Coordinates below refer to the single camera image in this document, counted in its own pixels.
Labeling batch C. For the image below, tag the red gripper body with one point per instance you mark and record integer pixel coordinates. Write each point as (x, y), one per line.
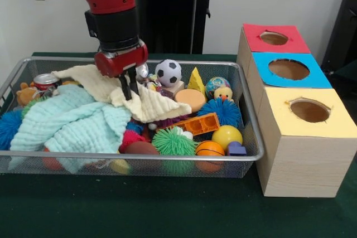
(120, 62)

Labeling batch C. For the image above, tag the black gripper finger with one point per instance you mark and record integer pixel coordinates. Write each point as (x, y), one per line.
(134, 82)
(125, 87)

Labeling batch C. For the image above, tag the cream waffle cloth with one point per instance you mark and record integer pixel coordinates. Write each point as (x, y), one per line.
(150, 107)

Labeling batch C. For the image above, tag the mint green waffle cloth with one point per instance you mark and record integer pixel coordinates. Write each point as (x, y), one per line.
(69, 121)

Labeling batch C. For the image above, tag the shallow mesh bin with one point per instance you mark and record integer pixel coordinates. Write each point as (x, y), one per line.
(156, 157)

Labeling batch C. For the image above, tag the wooden box with three holes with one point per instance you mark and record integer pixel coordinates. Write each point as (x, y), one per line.
(304, 165)

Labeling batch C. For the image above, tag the small soccer ball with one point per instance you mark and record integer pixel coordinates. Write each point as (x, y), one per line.
(168, 72)

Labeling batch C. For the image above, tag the orange foam disc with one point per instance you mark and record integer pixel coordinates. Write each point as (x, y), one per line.
(191, 98)

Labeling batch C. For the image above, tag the brown toy football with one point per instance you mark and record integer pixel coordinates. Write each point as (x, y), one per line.
(140, 147)

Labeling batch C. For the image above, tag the green spiky ball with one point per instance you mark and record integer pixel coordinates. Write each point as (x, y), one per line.
(173, 141)

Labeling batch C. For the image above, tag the orange building brick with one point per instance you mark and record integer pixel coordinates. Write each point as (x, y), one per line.
(200, 123)

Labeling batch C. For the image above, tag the blue spiky ball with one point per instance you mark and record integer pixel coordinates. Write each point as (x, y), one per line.
(223, 112)

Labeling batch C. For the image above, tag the small orange basketball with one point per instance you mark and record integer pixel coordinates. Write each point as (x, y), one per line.
(210, 148)

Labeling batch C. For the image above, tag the yellow ball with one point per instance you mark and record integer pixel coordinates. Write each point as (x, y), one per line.
(227, 136)

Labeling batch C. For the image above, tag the dark green table cloth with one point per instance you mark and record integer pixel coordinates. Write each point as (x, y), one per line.
(139, 210)

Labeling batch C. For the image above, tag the black upright panel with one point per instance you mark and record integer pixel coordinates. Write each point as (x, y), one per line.
(343, 26)

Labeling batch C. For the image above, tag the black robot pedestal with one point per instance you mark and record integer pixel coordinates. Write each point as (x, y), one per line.
(167, 12)

